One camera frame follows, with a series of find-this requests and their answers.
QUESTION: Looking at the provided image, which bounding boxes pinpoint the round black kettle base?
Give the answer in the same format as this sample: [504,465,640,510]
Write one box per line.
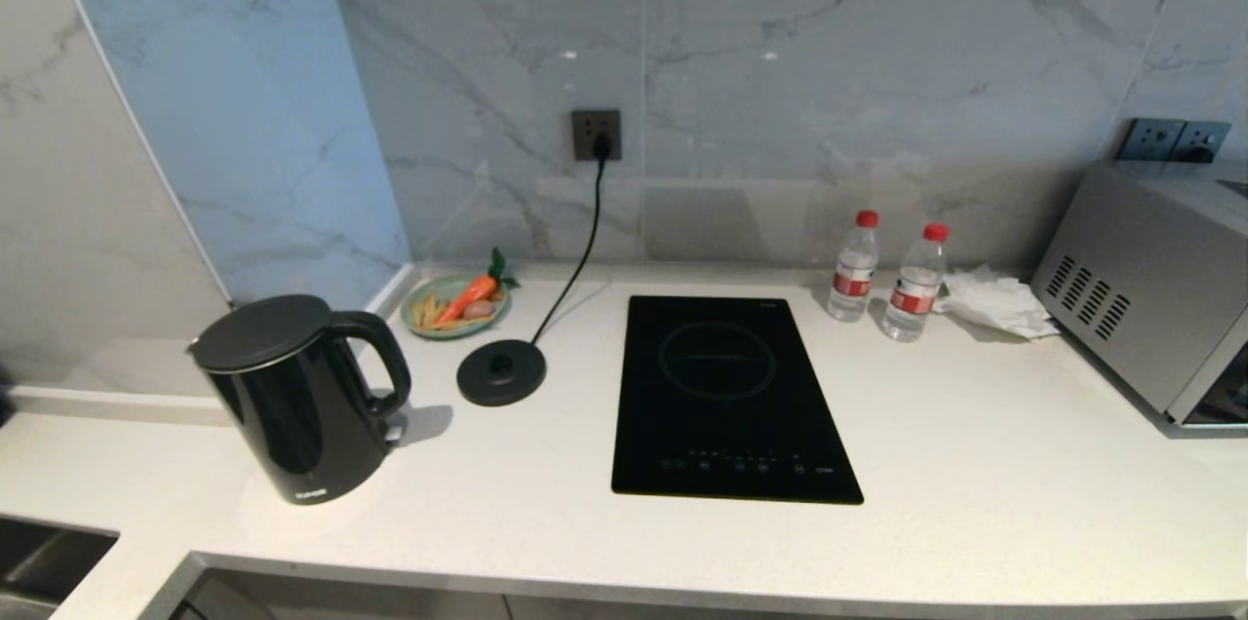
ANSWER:
[456,339,548,407]

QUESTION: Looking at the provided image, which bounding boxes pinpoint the black electric kettle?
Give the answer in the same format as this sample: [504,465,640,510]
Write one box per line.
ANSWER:
[186,294,412,506]

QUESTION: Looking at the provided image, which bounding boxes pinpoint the black kettle lid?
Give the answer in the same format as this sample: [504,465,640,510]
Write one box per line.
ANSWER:
[187,294,334,374]

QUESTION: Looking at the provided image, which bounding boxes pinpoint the orange toy carrot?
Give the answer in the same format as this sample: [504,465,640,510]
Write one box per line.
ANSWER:
[434,248,521,326]

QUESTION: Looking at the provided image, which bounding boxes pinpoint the black induction cooktop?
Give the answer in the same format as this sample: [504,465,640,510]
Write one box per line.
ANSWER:
[611,295,865,505]

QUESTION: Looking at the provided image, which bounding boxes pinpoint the green plate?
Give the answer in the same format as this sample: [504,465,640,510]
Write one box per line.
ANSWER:
[401,273,512,340]

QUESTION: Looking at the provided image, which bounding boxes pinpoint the toy french fries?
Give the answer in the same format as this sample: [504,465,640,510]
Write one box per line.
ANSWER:
[410,293,495,331]

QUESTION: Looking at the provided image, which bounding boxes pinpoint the red-capped water bottle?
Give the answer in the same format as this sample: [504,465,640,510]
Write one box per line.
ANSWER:
[828,210,880,323]
[882,223,951,343]

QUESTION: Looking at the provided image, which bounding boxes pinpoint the crumpled white tissue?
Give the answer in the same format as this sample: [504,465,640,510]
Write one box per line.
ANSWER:
[935,264,1061,341]

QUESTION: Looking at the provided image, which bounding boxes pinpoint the silver microwave oven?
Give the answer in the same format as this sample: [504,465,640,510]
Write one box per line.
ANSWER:
[1031,161,1248,438]

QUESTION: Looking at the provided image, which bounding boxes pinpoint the steel sink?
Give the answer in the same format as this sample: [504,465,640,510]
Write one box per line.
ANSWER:
[0,516,120,613]

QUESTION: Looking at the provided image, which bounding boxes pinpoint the black power cord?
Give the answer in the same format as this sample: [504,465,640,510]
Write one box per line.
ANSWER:
[530,135,614,347]

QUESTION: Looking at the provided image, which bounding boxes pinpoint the dark double wall socket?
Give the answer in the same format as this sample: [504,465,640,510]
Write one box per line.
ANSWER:
[1116,118,1232,165]

